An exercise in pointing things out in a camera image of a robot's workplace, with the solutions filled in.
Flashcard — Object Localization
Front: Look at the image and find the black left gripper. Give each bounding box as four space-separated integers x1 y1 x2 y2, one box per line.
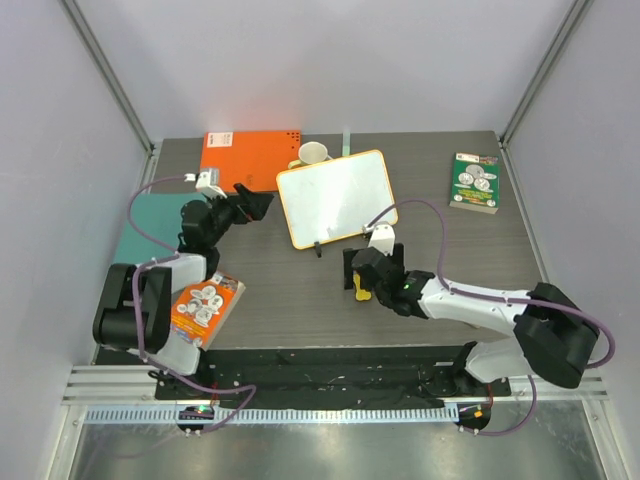
205 185 273 247

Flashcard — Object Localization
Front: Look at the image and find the yellow whiteboard eraser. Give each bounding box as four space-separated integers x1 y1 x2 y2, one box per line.
353 272 372 302

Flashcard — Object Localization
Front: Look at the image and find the yellow-framed whiteboard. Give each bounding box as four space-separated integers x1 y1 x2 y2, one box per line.
276 150 398 250

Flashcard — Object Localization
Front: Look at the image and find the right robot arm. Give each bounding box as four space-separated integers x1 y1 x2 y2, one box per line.
345 247 600 395

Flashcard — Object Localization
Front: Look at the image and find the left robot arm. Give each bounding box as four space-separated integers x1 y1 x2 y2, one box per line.
93 183 273 399

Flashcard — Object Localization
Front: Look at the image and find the orange folder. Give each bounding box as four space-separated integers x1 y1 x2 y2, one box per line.
200 130 301 193

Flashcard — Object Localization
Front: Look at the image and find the cream paper cup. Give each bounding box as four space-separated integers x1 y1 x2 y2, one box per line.
288 141 332 170

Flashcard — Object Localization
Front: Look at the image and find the teal folder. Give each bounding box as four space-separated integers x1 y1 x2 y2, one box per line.
112 193 202 264

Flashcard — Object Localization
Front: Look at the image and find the green highlighter pen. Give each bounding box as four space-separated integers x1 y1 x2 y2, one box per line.
341 131 351 157

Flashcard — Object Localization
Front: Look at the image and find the green paperback book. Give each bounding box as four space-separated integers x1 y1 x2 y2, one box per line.
449 152 500 214

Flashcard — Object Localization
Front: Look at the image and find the orange paperback book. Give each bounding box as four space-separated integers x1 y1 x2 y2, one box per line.
171 272 246 350

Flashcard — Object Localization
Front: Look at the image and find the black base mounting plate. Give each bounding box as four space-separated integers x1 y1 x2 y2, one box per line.
154 349 512 401

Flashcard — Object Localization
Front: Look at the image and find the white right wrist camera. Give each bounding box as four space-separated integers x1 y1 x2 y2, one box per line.
368 222 395 256

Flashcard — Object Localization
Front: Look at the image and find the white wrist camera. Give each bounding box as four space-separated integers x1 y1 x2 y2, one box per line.
368 222 395 256
195 168 226 199

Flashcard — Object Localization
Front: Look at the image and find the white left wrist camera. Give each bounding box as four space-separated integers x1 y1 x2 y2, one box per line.
195 168 226 199

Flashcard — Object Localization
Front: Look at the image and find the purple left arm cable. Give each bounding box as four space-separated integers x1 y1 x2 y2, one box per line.
127 174 257 436

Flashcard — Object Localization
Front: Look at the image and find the perforated metal rail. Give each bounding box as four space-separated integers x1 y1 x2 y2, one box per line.
85 404 459 425

